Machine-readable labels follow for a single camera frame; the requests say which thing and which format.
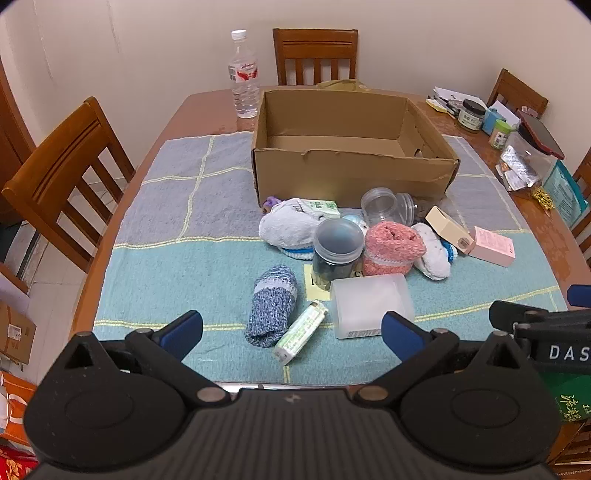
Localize green printed bag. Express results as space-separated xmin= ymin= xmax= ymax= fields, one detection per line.
xmin=540 ymin=364 xmax=591 ymax=423

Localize clear plastic water bottle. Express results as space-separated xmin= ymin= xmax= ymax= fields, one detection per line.
xmin=227 ymin=30 xmax=259 ymax=119

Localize gold pins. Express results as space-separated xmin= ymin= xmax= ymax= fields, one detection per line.
xmin=531 ymin=185 xmax=555 ymax=210

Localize blue knit sock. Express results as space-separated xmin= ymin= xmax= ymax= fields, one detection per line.
xmin=245 ymin=264 xmax=297 ymax=348

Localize small pink carton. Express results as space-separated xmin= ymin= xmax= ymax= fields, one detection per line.
xmin=466 ymin=226 xmax=516 ymax=268

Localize white sock with blue cuff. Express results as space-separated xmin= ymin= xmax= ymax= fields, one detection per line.
xmin=411 ymin=222 xmax=459 ymax=281

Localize silver blister packs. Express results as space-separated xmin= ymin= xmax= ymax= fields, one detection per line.
xmin=496 ymin=145 xmax=541 ymax=191

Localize red phone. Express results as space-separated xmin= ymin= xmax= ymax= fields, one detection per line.
xmin=516 ymin=109 xmax=565 ymax=160

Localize jar with green lid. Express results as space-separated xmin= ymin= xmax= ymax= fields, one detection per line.
xmin=489 ymin=119 xmax=513 ymax=151

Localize small blue box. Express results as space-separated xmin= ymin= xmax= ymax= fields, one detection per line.
xmin=482 ymin=107 xmax=508 ymax=136

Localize wooden slat-back chair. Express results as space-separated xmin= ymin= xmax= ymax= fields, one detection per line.
xmin=570 ymin=148 xmax=591 ymax=268
xmin=272 ymin=28 xmax=359 ymax=86
xmin=487 ymin=68 xmax=549 ymax=118
xmin=1 ymin=96 xmax=137 ymax=273

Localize green and white tissue pack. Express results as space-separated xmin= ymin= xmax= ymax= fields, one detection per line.
xmin=302 ymin=198 xmax=341 ymax=220

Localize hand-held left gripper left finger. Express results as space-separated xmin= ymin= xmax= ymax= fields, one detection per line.
xmin=48 ymin=311 xmax=230 ymax=408

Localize clear plastic jar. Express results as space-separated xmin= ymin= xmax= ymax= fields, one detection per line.
xmin=360 ymin=187 xmax=399 ymax=227

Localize stack of white papers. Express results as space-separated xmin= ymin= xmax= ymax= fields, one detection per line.
xmin=431 ymin=85 xmax=468 ymax=109

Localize teal packet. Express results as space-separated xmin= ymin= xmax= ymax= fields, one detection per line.
xmin=541 ymin=159 xmax=589 ymax=227

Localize white green tube packet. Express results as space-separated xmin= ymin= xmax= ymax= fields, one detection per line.
xmin=272 ymin=299 xmax=328 ymax=366

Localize small beige carton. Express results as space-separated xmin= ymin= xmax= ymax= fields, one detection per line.
xmin=425 ymin=205 xmax=476 ymax=256

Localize orange patterned bag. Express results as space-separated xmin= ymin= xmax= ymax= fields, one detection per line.
xmin=0 ymin=369 xmax=40 ymax=467

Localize clear plastic container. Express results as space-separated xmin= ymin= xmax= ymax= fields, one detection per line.
xmin=508 ymin=124 xmax=559 ymax=185

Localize cardboard box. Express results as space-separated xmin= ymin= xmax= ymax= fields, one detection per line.
xmin=252 ymin=89 xmax=461 ymax=210

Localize yellow paper card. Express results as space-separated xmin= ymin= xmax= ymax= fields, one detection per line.
xmin=304 ymin=263 xmax=365 ymax=303

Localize clear jar with grey lid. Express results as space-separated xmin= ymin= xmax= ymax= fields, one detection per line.
xmin=312 ymin=217 xmax=365 ymax=292

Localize white sock with blue band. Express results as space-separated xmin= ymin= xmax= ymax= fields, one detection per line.
xmin=259 ymin=198 xmax=324 ymax=259

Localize frosted plastic box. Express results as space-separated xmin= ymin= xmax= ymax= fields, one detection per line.
xmin=329 ymin=273 xmax=416 ymax=340

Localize glass jar with black lid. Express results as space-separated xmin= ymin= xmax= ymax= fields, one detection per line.
xmin=457 ymin=99 xmax=487 ymax=134

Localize pink knit sock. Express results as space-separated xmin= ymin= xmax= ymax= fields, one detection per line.
xmin=361 ymin=220 xmax=426 ymax=278

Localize blue checked towel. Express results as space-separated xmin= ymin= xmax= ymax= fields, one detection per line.
xmin=92 ymin=131 xmax=568 ymax=386

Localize cardboard carton with label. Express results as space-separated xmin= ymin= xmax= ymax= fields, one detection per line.
xmin=0 ymin=300 xmax=37 ymax=365

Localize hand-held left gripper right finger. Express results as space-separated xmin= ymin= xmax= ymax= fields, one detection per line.
xmin=356 ymin=311 xmax=546 ymax=408

